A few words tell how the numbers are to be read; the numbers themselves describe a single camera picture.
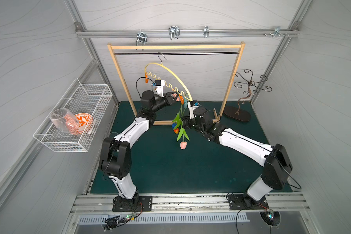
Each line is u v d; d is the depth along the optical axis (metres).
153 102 0.67
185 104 0.73
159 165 0.88
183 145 0.80
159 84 0.73
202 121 0.61
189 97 0.69
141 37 0.78
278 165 0.44
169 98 0.73
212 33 0.78
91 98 0.80
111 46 0.61
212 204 0.75
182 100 0.74
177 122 0.91
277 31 0.77
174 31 0.75
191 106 0.71
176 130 0.92
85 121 0.67
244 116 1.11
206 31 0.78
